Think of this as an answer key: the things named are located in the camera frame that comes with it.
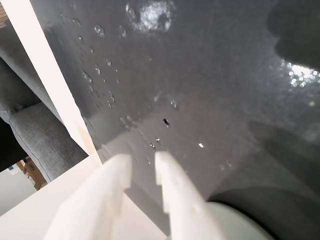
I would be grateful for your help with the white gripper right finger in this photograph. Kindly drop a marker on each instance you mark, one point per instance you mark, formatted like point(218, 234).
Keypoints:
point(182, 205)

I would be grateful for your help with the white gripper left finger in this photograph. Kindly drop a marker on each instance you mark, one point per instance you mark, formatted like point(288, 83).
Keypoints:
point(95, 205)

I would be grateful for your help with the pale green steel-rimmed cup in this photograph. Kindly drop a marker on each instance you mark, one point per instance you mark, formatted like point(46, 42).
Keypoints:
point(237, 222)

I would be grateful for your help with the brown cardboard box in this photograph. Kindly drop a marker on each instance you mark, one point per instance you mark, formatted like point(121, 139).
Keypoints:
point(35, 172)

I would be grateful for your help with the grey fabric sofa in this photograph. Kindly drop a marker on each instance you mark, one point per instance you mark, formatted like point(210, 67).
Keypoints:
point(35, 130)

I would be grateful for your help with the dark grey table mat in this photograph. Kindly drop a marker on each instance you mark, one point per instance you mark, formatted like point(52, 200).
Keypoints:
point(200, 87)

